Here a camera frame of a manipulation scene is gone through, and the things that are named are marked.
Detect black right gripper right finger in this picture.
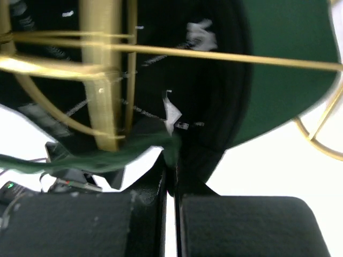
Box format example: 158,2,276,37
174,164,330,256

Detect dark green cap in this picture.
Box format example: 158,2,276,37
0,0,342,188

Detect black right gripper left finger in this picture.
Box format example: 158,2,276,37
1,155,166,256

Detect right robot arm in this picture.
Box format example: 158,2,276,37
1,147,329,256

